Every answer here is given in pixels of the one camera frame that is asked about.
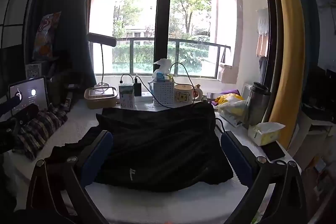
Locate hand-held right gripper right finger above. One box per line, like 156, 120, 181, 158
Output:
220, 131, 307, 224

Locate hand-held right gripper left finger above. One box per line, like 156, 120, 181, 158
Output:
26, 130, 113, 224

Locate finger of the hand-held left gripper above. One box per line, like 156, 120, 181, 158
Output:
0, 103, 40, 155
0, 93, 23, 115

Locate black pants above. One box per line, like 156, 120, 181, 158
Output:
45, 102, 234, 193

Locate plaid cloth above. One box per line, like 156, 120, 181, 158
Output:
12, 103, 70, 161

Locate grey tablet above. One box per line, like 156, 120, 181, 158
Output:
8, 76, 50, 117

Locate yellow tissue pack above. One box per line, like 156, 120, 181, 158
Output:
247, 122, 286, 146

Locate black phone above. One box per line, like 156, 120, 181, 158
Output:
261, 141, 286, 161

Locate white printed box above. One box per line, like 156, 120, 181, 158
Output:
25, 63, 42, 80

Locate white yellow plastic bag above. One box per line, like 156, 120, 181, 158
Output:
217, 99, 248, 128

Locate steel tumbler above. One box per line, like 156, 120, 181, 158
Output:
243, 82, 271, 130

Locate tan food container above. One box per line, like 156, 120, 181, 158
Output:
84, 87, 118, 109

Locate green white milk carton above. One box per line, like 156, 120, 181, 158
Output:
119, 83, 135, 109

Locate colourful snack bag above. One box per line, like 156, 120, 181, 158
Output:
33, 11, 62, 60

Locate cartoon print mug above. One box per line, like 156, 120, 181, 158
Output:
174, 84, 195, 105

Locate black charger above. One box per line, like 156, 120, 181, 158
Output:
134, 77, 142, 96

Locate white shelf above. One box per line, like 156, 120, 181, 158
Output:
287, 109, 336, 169

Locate white perforated basket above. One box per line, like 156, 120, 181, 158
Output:
153, 80, 175, 106

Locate white desk lamp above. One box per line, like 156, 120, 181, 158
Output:
87, 32, 117, 92

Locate white crumpled plastic bag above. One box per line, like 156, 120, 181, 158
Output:
153, 58, 175, 83

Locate balcony railing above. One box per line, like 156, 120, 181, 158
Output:
113, 38, 231, 75

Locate hanging clothes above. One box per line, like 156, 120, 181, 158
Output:
256, 7, 269, 58

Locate yellow curtain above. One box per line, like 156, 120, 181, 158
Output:
264, 0, 306, 146

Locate short black charging cable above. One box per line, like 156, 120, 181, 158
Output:
120, 73, 135, 84

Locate long black charging cable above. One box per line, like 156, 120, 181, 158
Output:
135, 63, 197, 109

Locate dark window post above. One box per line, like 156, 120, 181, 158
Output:
154, 0, 174, 75

